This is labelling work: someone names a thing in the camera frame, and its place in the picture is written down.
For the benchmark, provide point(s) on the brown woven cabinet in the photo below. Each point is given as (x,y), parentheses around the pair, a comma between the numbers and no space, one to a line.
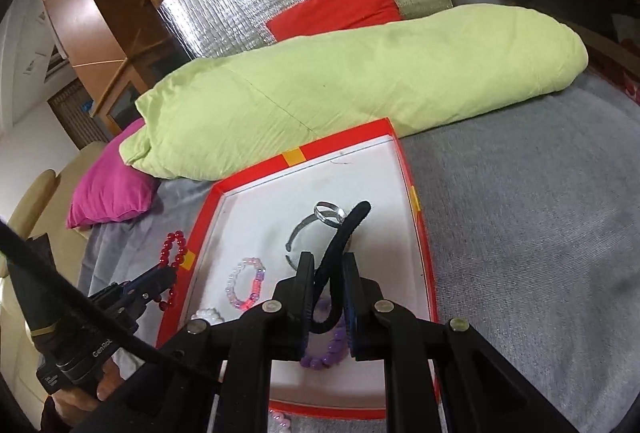
(75,118)

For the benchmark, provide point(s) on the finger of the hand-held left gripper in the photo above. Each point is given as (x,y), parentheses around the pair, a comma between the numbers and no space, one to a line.
(150,299)
(155,277)

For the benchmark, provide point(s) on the red cushion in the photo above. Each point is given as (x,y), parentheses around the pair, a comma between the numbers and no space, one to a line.
(340,8)

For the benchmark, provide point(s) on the magenta pillow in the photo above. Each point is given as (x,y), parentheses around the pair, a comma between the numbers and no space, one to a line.
(110,188)

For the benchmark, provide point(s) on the red shallow cardboard box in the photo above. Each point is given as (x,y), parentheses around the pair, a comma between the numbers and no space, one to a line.
(360,193)

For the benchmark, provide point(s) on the light green pillow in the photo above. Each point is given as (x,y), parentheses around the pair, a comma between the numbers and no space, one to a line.
(350,83)

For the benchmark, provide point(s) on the wooden cabinet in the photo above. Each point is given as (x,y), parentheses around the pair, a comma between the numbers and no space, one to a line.
(85,3)

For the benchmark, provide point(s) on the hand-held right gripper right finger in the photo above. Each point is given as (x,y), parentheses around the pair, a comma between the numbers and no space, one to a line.
(351,303)

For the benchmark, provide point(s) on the grey blanket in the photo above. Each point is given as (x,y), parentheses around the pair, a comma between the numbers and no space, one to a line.
(525,238)

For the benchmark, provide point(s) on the person's left hand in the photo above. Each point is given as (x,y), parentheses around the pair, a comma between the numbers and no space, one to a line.
(107,383)

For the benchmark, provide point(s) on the beige sofa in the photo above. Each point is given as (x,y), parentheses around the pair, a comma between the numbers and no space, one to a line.
(40,198)

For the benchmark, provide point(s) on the silver bangle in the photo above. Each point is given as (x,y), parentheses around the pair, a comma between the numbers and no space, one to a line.
(327,213)

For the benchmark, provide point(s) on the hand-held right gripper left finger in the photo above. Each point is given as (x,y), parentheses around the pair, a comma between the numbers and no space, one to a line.
(306,298)

